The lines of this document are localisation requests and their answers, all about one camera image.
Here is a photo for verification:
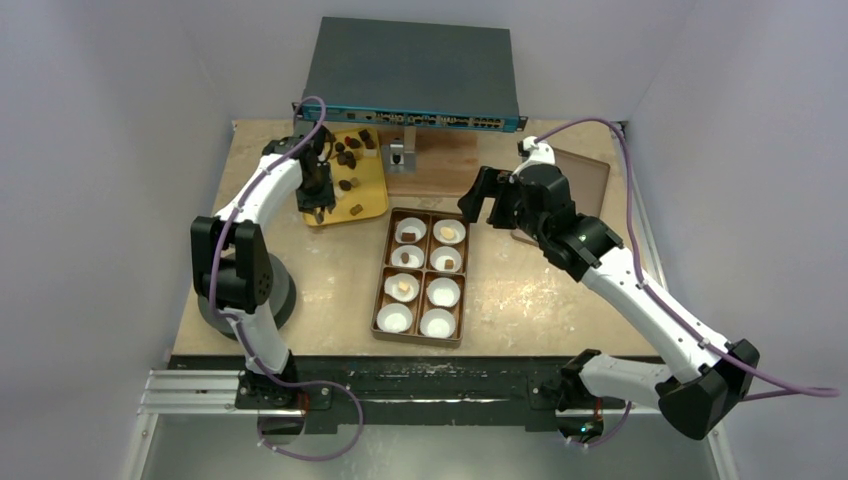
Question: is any brown box lid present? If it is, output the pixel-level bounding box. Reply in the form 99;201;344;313
551;147;611;217

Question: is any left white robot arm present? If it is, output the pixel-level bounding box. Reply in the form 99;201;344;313
190;125;335;409

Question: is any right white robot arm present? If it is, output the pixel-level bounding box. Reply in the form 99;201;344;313
458;164;760;440

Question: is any brown chocolate box tray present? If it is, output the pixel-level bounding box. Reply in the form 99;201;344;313
370;208;470;349

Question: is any yellow tray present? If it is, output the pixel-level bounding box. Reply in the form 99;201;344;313
302;126;388;227

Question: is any wooden board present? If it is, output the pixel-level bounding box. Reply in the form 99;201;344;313
377;127;480;197

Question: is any grey metal stand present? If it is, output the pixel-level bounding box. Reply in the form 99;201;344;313
386;126;417;174

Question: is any grey round speaker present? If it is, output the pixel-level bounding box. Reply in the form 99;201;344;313
196;254;298;341

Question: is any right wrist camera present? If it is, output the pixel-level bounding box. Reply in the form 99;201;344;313
513;136;556;175

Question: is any blue network switch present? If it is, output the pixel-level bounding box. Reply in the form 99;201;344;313
303;17;527;133

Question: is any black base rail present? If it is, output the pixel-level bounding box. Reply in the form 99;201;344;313
165;355;670;435

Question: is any aluminium frame rail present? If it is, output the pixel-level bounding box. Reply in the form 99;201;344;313
138;370;239;415

